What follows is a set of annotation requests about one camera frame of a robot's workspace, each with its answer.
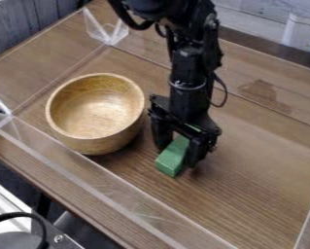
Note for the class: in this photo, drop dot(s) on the green rectangular block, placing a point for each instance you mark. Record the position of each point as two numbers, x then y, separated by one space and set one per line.
169 162

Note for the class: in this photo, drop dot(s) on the clear acrylic corner bracket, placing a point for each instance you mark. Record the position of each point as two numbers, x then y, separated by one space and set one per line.
106 33

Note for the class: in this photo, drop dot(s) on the white container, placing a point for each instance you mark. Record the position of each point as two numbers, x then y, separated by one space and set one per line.
297 32

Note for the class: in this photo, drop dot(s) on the clear acrylic front wall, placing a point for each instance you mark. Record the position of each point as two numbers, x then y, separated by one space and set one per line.
135 219

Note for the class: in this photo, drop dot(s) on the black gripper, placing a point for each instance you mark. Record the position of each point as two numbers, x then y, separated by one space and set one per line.
181 113

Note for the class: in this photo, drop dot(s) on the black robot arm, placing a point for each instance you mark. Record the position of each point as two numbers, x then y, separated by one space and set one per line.
189 25

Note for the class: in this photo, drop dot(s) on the brown wooden bowl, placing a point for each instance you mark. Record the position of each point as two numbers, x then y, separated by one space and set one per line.
95 113

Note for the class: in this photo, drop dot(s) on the grey metal bracket with screw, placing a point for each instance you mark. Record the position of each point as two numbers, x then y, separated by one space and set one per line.
58 239

